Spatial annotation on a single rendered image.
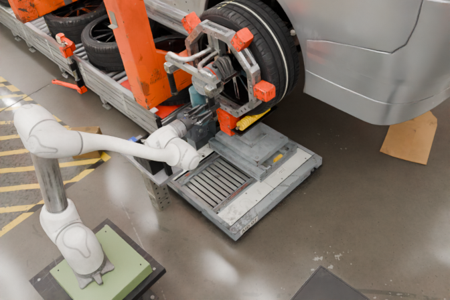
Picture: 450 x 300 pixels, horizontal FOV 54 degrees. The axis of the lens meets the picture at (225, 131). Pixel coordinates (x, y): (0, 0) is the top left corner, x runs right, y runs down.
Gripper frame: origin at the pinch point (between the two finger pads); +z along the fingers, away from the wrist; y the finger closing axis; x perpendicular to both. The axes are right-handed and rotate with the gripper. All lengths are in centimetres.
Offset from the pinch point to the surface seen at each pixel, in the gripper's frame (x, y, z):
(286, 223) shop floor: -83, 36, 15
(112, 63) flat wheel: -47, -154, 21
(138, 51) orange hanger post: 11, -60, -1
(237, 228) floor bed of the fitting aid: -75, 21, -12
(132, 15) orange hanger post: 33, -60, 1
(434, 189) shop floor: -83, 88, 95
